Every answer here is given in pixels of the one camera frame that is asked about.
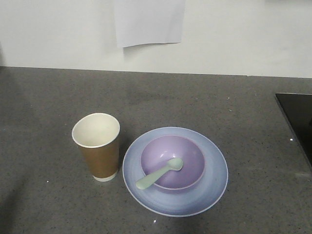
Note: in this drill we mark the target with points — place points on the brown paper cup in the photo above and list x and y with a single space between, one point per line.
97 136

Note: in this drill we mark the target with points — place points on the light green plastic spoon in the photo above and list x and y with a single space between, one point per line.
174 164

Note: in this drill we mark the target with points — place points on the black induction cooktop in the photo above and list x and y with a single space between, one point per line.
297 110

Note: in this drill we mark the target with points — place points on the purple plastic bowl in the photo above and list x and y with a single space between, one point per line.
158 151

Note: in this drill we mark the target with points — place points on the white paper sheet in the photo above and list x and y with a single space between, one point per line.
140 22

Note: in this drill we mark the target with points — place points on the light blue plate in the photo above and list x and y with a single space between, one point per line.
198 186

